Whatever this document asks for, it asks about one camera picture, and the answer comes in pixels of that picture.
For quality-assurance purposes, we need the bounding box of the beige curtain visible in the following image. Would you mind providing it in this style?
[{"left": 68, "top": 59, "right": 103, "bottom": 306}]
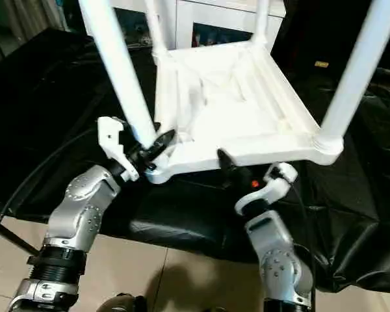
[{"left": 0, "top": 0, "right": 69, "bottom": 62}]

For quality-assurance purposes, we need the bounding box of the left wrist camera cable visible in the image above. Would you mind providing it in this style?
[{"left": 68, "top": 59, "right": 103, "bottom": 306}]
[{"left": 0, "top": 129, "right": 99, "bottom": 255}]

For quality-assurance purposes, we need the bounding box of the white plastic table leg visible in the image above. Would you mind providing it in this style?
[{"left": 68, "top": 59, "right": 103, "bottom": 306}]
[
  {"left": 145, "top": 0, "right": 167, "bottom": 57},
  {"left": 313, "top": 0, "right": 390, "bottom": 154},
  {"left": 252, "top": 0, "right": 271, "bottom": 46},
  {"left": 79, "top": 0, "right": 159, "bottom": 151}
]

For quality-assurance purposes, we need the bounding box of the black shiny mat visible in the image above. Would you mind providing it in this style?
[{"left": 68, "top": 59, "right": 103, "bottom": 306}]
[{"left": 0, "top": 27, "right": 390, "bottom": 295}]

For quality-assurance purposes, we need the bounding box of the white sideboard cabinet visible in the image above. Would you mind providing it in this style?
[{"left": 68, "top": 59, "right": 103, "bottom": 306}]
[{"left": 112, "top": 0, "right": 287, "bottom": 52}]

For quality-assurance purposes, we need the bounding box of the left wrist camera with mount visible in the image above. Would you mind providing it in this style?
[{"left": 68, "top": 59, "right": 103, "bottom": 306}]
[{"left": 96, "top": 116, "right": 141, "bottom": 183}]

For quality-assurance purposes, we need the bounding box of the white plastic table top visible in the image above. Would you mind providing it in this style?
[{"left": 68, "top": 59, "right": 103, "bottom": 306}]
[{"left": 146, "top": 40, "right": 345, "bottom": 185}]

